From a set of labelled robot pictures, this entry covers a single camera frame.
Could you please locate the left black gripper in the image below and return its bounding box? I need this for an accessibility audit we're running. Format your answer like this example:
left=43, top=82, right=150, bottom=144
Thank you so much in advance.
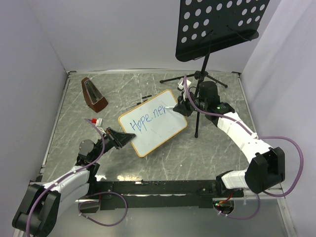
left=91, top=127, right=135, bottom=161

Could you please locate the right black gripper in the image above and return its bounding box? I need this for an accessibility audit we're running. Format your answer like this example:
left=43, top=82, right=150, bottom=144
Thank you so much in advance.
left=173, top=90, right=208, bottom=117

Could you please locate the yellow framed whiteboard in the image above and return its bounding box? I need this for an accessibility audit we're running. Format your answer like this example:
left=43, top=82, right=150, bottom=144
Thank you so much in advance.
left=118, top=89, right=188, bottom=158

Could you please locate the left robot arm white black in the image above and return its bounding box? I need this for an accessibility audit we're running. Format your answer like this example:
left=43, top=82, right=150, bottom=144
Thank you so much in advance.
left=12, top=127, right=136, bottom=237

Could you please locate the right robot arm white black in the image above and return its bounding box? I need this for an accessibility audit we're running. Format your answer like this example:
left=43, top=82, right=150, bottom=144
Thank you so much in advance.
left=173, top=78, right=285, bottom=197

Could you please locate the brown wooden metronome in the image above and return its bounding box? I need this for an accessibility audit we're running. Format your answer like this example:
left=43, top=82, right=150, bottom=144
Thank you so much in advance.
left=81, top=77, right=108, bottom=113

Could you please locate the black music stand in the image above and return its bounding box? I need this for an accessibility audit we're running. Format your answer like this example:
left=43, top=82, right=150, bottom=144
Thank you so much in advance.
left=175, top=0, right=269, bottom=125

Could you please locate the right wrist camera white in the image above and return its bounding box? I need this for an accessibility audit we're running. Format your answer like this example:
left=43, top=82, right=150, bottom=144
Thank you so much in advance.
left=177, top=78, right=192, bottom=100

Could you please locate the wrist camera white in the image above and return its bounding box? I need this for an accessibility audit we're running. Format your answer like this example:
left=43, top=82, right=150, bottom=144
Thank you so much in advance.
left=91, top=118, right=103, bottom=127
left=177, top=78, right=192, bottom=100

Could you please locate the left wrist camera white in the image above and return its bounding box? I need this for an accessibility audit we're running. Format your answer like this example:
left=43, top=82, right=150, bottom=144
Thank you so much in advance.
left=91, top=118, right=103, bottom=127

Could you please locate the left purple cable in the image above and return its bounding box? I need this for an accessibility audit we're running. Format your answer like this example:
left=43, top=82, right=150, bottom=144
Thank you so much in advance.
left=25, top=118, right=129, bottom=236

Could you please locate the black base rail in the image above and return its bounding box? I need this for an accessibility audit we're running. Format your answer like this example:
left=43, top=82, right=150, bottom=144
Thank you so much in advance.
left=84, top=180, right=244, bottom=210

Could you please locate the aluminium extrusion frame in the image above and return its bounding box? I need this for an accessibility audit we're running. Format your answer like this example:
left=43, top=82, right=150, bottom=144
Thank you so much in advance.
left=8, top=71, right=67, bottom=222

